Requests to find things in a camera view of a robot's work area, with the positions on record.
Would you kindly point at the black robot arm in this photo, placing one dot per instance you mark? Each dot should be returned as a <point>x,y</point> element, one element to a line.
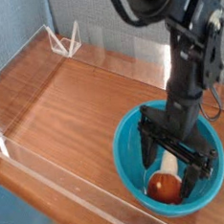
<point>195,31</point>

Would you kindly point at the brown and white toy mushroom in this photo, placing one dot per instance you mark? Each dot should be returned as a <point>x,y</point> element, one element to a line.
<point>165,184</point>

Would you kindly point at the clear acrylic front barrier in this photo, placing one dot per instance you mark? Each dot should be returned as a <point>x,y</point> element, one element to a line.
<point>81,192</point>

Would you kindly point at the blue plastic bowl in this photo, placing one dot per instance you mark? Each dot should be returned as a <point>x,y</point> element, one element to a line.
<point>129,165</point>

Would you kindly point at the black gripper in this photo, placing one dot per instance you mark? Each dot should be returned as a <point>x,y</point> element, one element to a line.
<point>175,128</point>

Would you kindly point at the clear acrylic barrier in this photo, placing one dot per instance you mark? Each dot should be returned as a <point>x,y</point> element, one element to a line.
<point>81,192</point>
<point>149,62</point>

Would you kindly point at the clear acrylic corner bracket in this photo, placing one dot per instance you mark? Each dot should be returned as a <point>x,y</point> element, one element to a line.
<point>64,46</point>

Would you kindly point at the clear acrylic back barrier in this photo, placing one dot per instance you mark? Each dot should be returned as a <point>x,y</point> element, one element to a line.
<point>149,62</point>

